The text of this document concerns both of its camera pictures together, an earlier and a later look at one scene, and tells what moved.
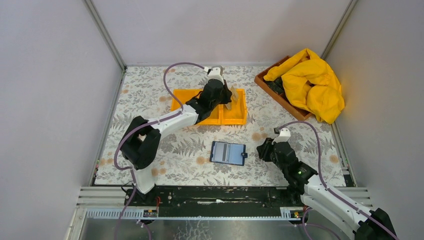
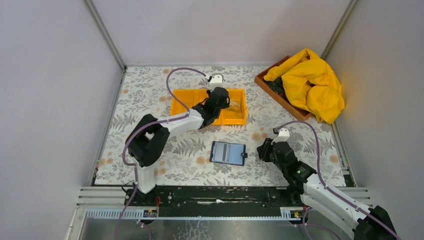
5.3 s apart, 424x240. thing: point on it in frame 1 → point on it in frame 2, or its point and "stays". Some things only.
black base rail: x=185 y=201 stays
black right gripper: x=263 y=149 stays
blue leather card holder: x=227 y=153 stays
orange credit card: x=234 y=94 → x=234 y=105
